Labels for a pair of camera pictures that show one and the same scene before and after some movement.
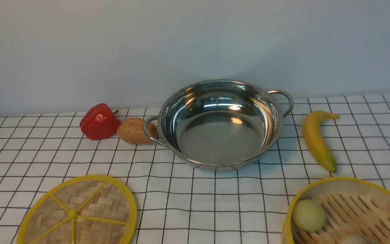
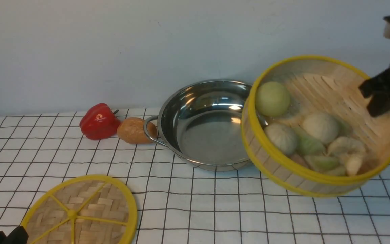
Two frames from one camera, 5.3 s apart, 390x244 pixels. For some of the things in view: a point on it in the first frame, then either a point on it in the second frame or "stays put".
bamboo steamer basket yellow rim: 352,206 -> 306,127
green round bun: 308,215 -> 272,99
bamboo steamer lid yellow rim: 93,209 stays put
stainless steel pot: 220,125 stays put
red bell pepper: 100,122 stays put
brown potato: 131,130 stays put
